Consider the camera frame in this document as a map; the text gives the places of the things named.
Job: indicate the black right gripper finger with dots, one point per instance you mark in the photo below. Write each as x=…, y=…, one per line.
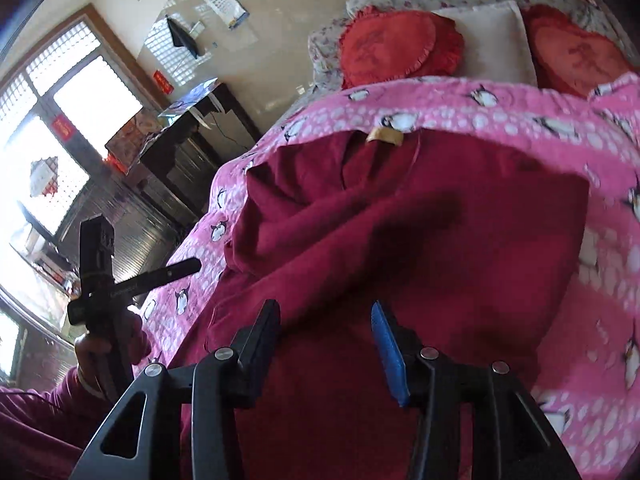
x=140, y=438

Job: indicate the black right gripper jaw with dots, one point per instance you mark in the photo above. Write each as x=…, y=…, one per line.
x=147, y=281

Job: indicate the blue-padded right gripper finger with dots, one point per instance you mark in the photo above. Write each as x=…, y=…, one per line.
x=511, y=437

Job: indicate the dark red sweater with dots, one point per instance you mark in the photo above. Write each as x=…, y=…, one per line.
x=470, y=243

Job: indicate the dark red sleeve forearm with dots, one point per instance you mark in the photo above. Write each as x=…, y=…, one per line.
x=43, y=434

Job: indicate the person's left hand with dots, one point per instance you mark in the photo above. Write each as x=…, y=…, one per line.
x=108, y=350

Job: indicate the red gift box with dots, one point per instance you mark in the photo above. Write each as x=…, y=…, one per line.
x=128, y=141

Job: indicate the dark wooden side table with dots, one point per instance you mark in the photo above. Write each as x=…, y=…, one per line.
x=183, y=122

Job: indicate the red paper window sticker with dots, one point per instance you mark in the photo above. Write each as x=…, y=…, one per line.
x=163, y=83

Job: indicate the pink penguin blanket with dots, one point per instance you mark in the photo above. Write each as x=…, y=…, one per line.
x=589, y=359

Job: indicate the left red heart cushion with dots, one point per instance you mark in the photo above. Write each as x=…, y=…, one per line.
x=379, y=46

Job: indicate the red heart cushion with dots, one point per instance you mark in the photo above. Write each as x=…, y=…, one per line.
x=567, y=58
x=379, y=46

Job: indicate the right red heart cushion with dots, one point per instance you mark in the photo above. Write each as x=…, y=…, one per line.
x=567, y=58

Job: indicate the white pillow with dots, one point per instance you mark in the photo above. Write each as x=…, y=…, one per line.
x=495, y=43

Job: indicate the black garment on wall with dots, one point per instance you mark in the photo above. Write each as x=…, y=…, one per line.
x=181, y=38

